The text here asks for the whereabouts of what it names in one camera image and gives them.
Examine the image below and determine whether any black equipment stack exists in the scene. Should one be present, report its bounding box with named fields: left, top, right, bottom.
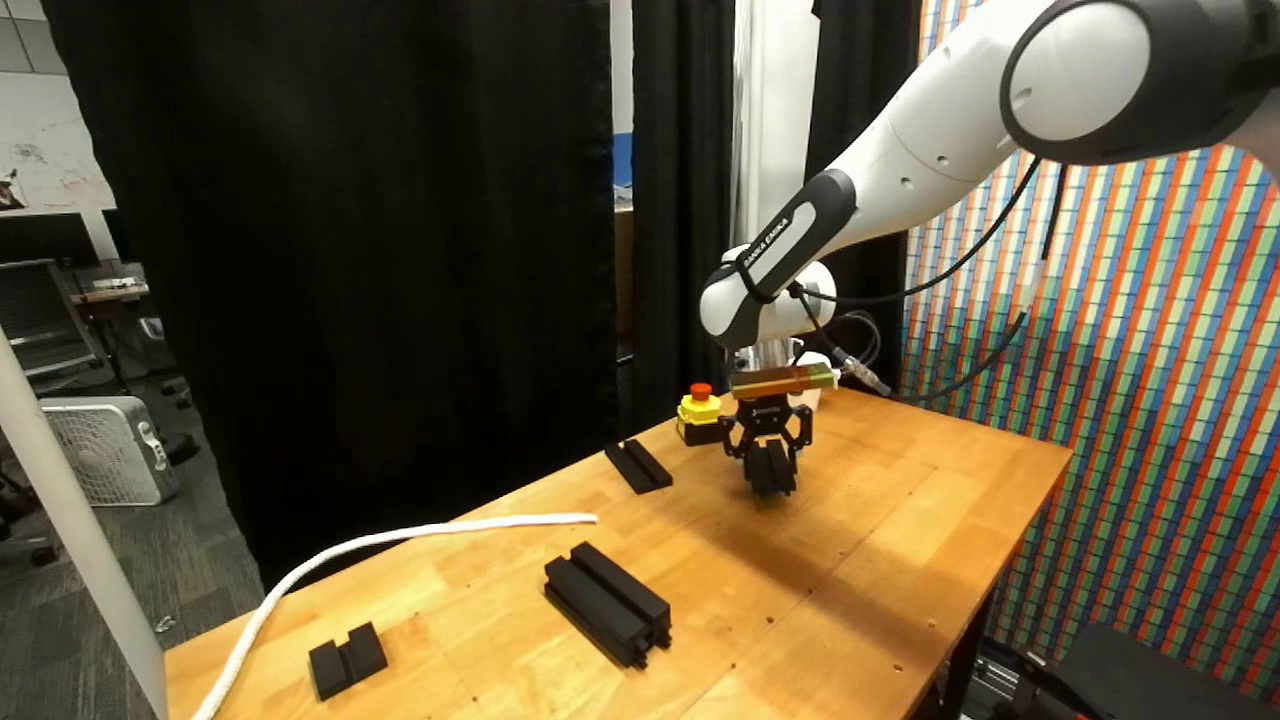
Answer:
left=71, top=255, right=183, bottom=405

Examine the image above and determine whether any grey computer monitor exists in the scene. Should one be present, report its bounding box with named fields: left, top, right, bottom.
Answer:
left=0, top=253, right=101, bottom=384

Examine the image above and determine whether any white wall board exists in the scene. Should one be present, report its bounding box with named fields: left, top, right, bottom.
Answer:
left=0, top=0, right=124, bottom=218

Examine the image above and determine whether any white hose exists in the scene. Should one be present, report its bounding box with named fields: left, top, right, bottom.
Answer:
left=183, top=510, right=606, bottom=720

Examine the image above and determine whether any grey perforated box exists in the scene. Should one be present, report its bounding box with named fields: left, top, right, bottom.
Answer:
left=35, top=391, right=181, bottom=511

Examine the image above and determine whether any white slanted beam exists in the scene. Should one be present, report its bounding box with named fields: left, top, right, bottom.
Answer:
left=0, top=323, right=174, bottom=720

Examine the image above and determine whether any colourful patterned panel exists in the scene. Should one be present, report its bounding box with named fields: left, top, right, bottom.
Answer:
left=898, top=0, right=1280, bottom=711

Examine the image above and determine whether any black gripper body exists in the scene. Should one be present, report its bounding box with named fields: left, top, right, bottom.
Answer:
left=741, top=395, right=805, bottom=454

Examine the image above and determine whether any blue white poster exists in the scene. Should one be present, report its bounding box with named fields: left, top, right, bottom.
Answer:
left=610, top=0, right=642, bottom=218

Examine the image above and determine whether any yellow red emergency stop button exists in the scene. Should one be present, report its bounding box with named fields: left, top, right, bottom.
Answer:
left=673, top=380, right=734, bottom=448

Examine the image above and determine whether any white backdrop strip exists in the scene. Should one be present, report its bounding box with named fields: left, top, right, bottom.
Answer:
left=734, top=0, right=820, bottom=255

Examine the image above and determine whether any black hanging arm cable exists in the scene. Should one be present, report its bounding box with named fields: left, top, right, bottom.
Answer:
left=824, top=161, right=1072, bottom=405

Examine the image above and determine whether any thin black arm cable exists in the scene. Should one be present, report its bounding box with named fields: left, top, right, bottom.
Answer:
left=793, top=156, right=1051, bottom=311

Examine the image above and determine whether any black round seat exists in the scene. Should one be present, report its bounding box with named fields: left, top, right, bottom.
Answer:
left=1045, top=620, right=1280, bottom=720

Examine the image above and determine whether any flat black rail piece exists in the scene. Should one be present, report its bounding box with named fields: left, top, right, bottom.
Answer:
left=599, top=431, right=681, bottom=502

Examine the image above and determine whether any small black notched block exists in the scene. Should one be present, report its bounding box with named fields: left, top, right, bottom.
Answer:
left=304, top=620, right=392, bottom=706

